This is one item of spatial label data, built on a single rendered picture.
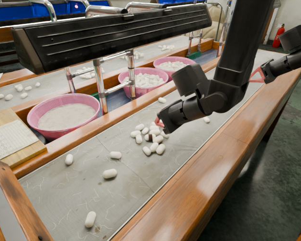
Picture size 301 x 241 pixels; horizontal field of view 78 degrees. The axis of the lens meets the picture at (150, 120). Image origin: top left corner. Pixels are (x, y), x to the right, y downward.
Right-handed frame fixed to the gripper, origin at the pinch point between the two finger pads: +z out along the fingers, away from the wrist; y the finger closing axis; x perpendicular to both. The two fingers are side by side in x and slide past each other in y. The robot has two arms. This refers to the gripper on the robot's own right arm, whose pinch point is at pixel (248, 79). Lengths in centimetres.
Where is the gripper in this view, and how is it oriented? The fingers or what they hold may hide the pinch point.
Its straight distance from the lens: 86.4
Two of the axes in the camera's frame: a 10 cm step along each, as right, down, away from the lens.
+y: -6.7, 4.3, -6.1
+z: -5.7, 2.3, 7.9
